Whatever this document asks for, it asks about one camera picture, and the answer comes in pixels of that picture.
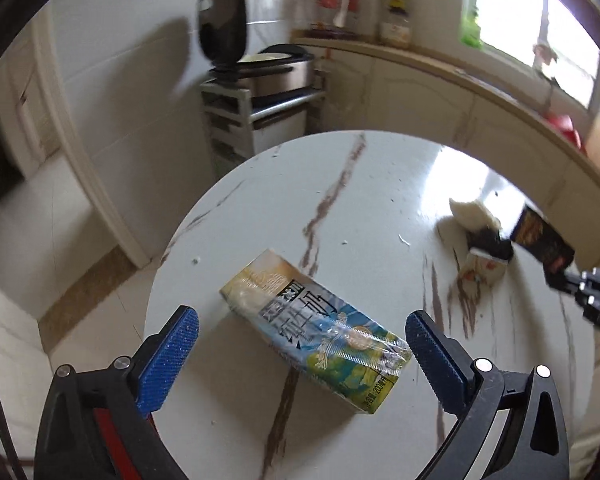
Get rice cooker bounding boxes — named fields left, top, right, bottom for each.
left=195, top=0, right=317, bottom=99

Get white spoon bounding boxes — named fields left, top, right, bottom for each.
left=331, top=0, right=352, bottom=29

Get green bottle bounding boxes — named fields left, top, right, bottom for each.
left=459, top=6, right=484, bottom=52

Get milk carton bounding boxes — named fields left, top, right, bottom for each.
left=219, top=248, right=414, bottom=416

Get grey storage rack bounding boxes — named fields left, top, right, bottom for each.
left=199, top=76, right=329, bottom=173

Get white paper scrap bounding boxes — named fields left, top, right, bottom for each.
left=436, top=196, right=502, bottom=246

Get window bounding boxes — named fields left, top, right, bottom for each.
left=461, top=0, right=600, bottom=113

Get metal faucet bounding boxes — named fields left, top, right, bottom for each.
left=531, top=41, right=562, bottom=107

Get cream kitchen counter cabinets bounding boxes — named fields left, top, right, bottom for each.
left=291, top=34, right=600, bottom=283

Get white door frame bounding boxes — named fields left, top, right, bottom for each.
left=0, top=7, right=153, bottom=272

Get black snack packet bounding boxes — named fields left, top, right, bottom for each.
left=510, top=206, right=577, bottom=275

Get glass jar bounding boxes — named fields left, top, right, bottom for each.
left=378, top=9, right=414, bottom=51

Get black cable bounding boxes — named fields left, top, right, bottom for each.
left=0, top=346, right=27, bottom=480

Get red plastic basin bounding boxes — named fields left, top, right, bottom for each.
left=544, top=113, right=589, bottom=155

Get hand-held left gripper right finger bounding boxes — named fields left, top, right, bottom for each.
left=405, top=309, right=572, bottom=480

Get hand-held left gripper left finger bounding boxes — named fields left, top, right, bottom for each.
left=32, top=304, right=201, bottom=480

